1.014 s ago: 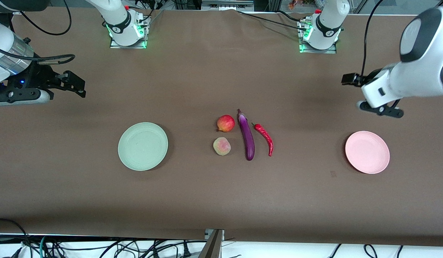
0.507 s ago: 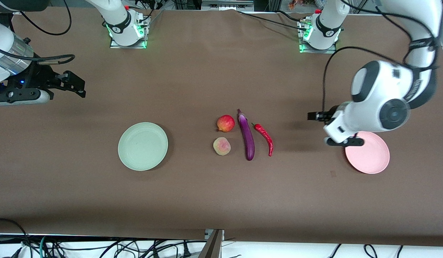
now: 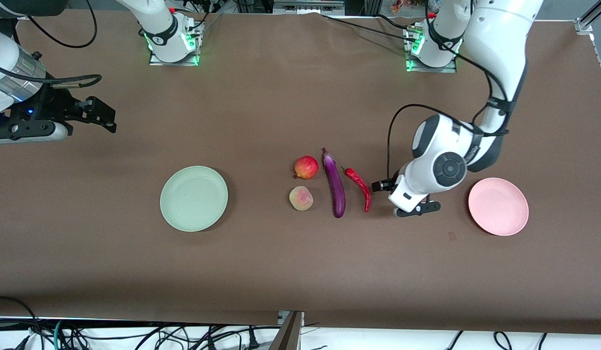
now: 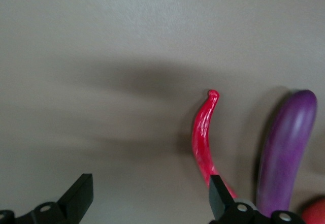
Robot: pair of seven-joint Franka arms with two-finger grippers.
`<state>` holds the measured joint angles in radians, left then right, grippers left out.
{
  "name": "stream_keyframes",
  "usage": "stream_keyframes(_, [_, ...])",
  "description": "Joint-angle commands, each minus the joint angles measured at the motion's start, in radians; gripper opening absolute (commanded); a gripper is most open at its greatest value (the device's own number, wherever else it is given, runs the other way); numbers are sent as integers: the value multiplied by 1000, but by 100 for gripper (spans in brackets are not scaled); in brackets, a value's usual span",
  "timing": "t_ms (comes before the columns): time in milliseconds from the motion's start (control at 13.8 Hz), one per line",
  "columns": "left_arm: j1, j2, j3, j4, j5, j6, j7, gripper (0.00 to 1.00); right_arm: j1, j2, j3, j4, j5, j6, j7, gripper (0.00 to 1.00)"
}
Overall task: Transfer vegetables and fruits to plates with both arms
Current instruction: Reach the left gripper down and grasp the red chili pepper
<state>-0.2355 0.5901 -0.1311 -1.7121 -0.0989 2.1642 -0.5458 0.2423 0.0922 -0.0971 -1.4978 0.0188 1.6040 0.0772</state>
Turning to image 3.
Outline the red chili pepper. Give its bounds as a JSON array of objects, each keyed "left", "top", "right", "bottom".
[{"left": 342, "top": 167, "right": 372, "bottom": 213}]

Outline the long purple eggplant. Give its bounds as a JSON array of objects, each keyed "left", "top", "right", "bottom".
[{"left": 321, "top": 148, "right": 347, "bottom": 219}]

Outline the red apple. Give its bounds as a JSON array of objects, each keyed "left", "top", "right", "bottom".
[{"left": 294, "top": 156, "right": 319, "bottom": 180}]

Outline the pink yellow peach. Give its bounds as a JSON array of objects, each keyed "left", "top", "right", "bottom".
[{"left": 289, "top": 186, "right": 314, "bottom": 212}]

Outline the pink round plate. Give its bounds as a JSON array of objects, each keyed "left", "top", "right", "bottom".
[{"left": 468, "top": 177, "right": 530, "bottom": 237}]

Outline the brown table cover sheet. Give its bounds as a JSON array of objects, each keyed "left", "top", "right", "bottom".
[{"left": 0, "top": 9, "right": 601, "bottom": 336}]

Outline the pale green round plate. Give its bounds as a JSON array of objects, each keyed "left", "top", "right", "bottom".
[{"left": 159, "top": 166, "right": 229, "bottom": 232}]

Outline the grey metal box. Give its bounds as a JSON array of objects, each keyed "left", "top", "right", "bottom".
[{"left": 272, "top": 0, "right": 345, "bottom": 15}]

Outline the aluminium corner profile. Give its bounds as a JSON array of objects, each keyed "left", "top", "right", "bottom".
[{"left": 575, "top": 0, "right": 601, "bottom": 35}]

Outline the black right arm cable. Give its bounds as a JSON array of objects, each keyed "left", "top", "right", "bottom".
[{"left": 0, "top": 0, "right": 103, "bottom": 89}]

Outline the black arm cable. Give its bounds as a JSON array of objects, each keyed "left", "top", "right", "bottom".
[
  {"left": 386, "top": 46, "right": 511, "bottom": 183},
  {"left": 0, "top": 0, "right": 103, "bottom": 89}
]

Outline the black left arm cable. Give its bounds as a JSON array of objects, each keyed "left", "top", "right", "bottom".
[{"left": 386, "top": 46, "right": 511, "bottom": 183}]

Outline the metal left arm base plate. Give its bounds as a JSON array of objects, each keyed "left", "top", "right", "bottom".
[{"left": 404, "top": 25, "right": 458, "bottom": 74}]

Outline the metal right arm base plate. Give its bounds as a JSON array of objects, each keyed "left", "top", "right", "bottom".
[{"left": 148, "top": 18, "right": 201, "bottom": 67}]

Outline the grey metal frame post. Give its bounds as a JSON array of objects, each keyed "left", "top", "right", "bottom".
[{"left": 268, "top": 310, "right": 305, "bottom": 350}]

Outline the black cable across table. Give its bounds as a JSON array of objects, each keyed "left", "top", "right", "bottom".
[{"left": 320, "top": 14, "right": 420, "bottom": 44}]

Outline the thick black floor cable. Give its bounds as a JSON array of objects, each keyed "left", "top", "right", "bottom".
[{"left": 0, "top": 296, "right": 41, "bottom": 350}]

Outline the long thin black cable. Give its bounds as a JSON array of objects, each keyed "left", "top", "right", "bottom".
[{"left": 0, "top": 316, "right": 278, "bottom": 328}]

